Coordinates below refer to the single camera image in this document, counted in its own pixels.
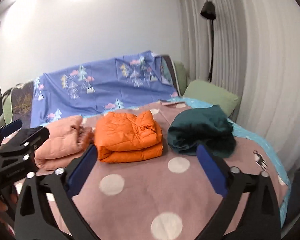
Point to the dark green folded garment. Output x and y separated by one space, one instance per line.
202 126

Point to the orange puffer jacket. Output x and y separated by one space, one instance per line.
127 138

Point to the green pillow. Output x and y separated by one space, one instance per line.
212 94

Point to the blue tree print sheet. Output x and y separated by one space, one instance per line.
97 87

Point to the green headboard cushion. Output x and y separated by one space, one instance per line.
182 76

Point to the white curtain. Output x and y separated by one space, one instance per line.
257 57

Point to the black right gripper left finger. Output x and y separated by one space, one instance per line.
34 218

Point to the dark patterned quilt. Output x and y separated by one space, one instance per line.
17 103

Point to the black floor lamp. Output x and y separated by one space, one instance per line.
208 12

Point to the mauve polka dot bedspread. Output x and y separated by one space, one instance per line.
168 197

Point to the pink folded garment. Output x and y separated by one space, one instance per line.
67 141

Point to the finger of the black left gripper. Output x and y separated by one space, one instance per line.
24 140
8 129

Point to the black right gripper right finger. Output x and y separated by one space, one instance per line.
249 208

